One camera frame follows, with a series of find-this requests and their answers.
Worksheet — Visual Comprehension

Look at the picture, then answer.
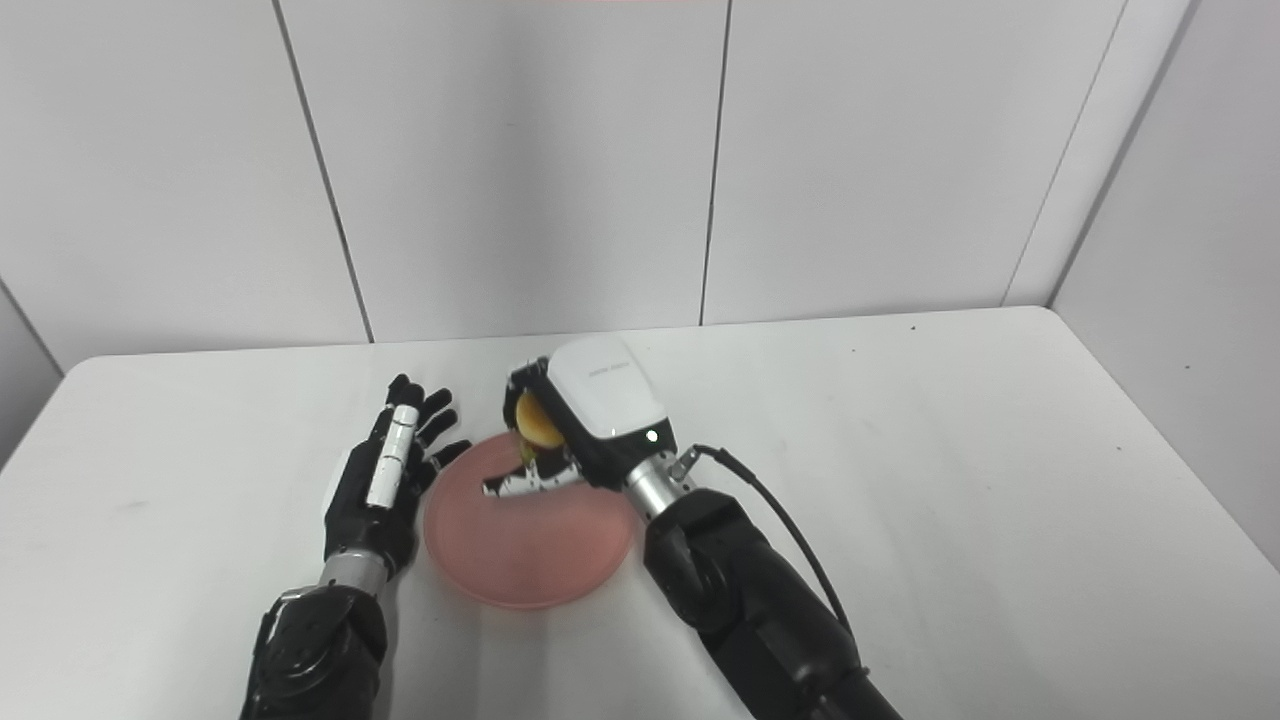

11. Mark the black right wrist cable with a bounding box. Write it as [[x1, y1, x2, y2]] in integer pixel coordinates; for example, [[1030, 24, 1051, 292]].
[[670, 445, 863, 643]]

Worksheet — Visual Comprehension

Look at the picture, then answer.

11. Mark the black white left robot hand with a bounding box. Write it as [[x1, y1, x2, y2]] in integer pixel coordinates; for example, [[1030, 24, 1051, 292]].
[[322, 374, 473, 582]]

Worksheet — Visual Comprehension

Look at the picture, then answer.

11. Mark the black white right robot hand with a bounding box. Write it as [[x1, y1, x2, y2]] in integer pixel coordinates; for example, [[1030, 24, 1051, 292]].
[[483, 335, 678, 499]]

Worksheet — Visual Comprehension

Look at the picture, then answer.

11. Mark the toy hamburger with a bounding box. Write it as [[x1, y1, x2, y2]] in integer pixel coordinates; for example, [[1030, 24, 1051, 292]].
[[515, 392, 565, 464]]

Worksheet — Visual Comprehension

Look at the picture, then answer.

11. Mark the pink round plate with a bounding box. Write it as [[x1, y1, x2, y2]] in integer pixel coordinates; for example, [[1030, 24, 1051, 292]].
[[423, 432, 638, 611]]

